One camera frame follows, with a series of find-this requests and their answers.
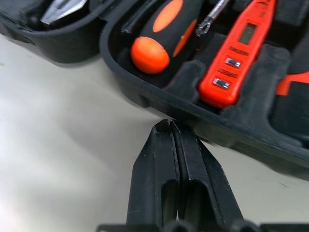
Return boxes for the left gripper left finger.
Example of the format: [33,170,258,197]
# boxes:
[126,119,181,226]

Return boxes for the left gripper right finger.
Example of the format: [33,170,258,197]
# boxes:
[169,120,244,224]

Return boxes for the black tool case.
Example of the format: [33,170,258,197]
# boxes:
[0,0,309,182]

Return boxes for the orange voltage tester pen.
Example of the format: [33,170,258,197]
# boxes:
[197,0,278,109]

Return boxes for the orange black utility knife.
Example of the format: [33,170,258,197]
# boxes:
[271,69,309,136]

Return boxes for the short orange black screwdriver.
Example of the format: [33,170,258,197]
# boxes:
[130,0,204,75]

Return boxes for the long orange black screwdriver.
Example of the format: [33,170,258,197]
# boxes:
[196,0,230,38]

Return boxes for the orange handled pliers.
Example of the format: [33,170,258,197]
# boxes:
[40,0,86,25]

